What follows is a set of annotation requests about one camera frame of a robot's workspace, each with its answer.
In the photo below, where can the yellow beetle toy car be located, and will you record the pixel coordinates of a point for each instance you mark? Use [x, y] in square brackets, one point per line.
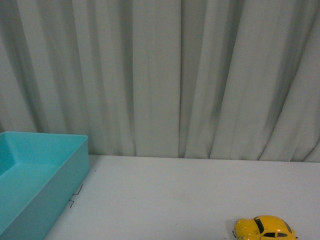
[263, 227]

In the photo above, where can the grey pleated curtain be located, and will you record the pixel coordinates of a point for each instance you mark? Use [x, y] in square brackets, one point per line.
[203, 79]

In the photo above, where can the turquoise plastic storage bin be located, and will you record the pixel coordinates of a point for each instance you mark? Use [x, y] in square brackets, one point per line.
[39, 173]

